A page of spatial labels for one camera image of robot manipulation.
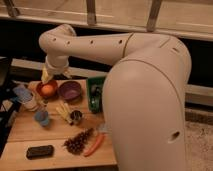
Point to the black rectangular block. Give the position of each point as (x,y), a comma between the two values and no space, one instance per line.
(39,151)

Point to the crumpled light blue cloth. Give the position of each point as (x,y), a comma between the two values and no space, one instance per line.
(102,128)

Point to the purple bowl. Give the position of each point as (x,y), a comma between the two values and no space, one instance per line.
(69,90)

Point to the orange bowl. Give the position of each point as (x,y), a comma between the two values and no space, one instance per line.
(53,83)

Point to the white plastic cup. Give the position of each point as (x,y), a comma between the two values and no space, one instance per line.
(31,105)

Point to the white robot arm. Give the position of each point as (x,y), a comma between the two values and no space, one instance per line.
(143,95)

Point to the wooden board table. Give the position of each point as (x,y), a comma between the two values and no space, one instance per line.
(26,132)

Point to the orange carrot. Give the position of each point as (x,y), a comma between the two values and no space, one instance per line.
(99,139)

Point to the green plastic tray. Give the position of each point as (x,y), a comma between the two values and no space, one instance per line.
(89,83)

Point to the small metal cup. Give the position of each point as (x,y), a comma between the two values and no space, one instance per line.
(76,117)

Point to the black object in tray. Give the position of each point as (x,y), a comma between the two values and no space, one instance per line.
(96,98)

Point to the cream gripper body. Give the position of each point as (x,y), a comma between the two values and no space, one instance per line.
(56,64)

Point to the orange ball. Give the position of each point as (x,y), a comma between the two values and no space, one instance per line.
(47,89)

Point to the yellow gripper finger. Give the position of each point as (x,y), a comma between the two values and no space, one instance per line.
(46,76)

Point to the yellow banana toy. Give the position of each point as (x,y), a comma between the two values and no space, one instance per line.
(64,111)

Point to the brown grape bunch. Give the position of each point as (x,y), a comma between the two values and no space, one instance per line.
(77,144)

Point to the blue plastic cup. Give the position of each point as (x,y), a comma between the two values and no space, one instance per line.
(42,117)

